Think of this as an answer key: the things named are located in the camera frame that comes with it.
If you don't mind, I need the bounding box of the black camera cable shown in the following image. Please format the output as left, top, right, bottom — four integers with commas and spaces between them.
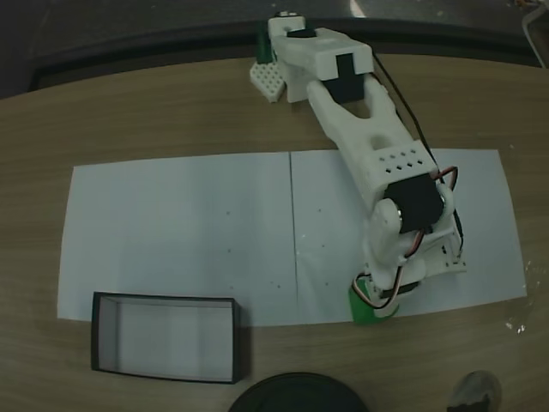
371, 53, 468, 261

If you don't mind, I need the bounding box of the black round object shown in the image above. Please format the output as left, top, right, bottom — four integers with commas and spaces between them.
229, 372, 368, 412

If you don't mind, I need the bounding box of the white paper sheet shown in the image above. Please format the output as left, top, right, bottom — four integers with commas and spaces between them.
57, 153, 299, 326
289, 148, 528, 326

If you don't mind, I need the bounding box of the grey shoe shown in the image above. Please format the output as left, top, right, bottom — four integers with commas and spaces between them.
447, 370, 504, 412

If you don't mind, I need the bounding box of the green cube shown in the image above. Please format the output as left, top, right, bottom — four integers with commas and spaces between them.
347, 274, 402, 326

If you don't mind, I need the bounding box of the white perforated base plate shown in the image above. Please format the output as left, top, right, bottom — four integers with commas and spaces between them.
250, 61, 287, 105

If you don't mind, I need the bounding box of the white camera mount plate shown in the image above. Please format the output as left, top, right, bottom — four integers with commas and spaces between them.
422, 227, 468, 274

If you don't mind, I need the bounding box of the green clamp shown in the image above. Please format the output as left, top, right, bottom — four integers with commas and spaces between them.
256, 23, 275, 65

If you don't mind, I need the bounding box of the dark open cardboard box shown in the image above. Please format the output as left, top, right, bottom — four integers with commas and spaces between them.
90, 291, 243, 385

